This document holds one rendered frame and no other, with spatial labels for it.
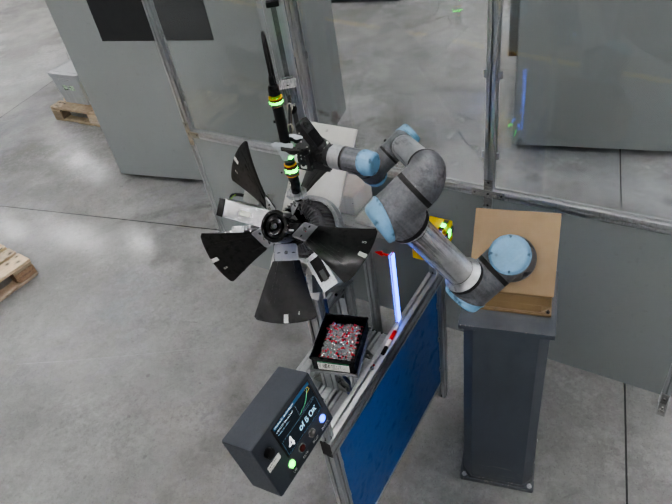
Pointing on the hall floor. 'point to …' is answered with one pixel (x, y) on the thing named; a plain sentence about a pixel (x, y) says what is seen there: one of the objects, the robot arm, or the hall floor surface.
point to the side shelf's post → (372, 292)
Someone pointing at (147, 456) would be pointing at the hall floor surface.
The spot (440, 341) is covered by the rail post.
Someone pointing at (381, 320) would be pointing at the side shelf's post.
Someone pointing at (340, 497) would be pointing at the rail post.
